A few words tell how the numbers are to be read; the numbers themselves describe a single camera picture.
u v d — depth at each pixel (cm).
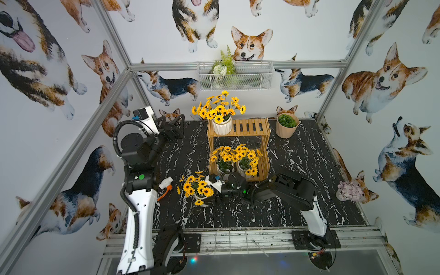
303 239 73
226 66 82
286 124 104
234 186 70
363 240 75
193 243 73
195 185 73
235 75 87
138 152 44
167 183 89
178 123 121
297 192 52
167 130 53
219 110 65
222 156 83
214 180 73
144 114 51
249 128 80
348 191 80
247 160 88
